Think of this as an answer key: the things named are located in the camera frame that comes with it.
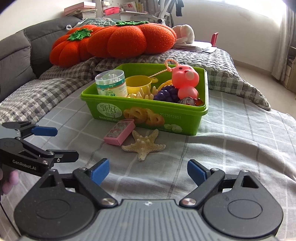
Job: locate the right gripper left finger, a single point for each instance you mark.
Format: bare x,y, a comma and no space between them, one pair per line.
89,180

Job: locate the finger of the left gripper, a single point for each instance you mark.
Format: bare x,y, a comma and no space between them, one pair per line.
55,156
24,129

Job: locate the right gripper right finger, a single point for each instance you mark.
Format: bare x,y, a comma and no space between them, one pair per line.
207,181

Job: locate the pink card box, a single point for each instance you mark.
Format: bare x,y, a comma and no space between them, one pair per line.
118,134

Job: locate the beige starfish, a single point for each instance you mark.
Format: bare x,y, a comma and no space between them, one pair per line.
144,145

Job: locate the leopard hair clip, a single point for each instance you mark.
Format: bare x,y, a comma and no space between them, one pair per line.
191,101

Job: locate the purple toy grapes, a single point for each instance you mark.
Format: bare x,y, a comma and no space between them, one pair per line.
168,94

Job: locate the cream toy coral piece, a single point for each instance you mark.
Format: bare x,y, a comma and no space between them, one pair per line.
141,94

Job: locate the yellow toy pot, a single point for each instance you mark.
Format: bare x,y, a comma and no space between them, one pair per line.
137,82

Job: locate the pink rubber pig toy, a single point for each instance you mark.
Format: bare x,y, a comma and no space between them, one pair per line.
183,77

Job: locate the person's left hand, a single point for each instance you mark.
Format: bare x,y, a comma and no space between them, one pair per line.
8,180

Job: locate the grey checkered blanket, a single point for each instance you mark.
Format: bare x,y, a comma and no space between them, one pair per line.
34,99

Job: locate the grey sofa backrest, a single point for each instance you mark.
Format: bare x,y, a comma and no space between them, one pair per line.
25,54

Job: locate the green plastic cookie box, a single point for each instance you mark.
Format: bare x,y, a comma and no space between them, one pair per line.
151,114

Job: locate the cotton swab jar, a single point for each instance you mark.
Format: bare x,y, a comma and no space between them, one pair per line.
111,83

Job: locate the small orange pumpkin pillow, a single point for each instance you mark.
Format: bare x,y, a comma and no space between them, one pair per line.
71,48

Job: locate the large orange pumpkin pillow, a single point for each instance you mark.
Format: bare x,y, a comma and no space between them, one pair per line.
131,39

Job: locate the stack of books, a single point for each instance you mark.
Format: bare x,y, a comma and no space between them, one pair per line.
82,10

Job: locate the red phone stand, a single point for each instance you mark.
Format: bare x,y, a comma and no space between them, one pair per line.
214,39

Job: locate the white plush toy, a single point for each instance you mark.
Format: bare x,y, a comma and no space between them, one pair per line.
185,34

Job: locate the window curtain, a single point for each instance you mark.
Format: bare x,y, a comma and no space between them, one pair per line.
287,32

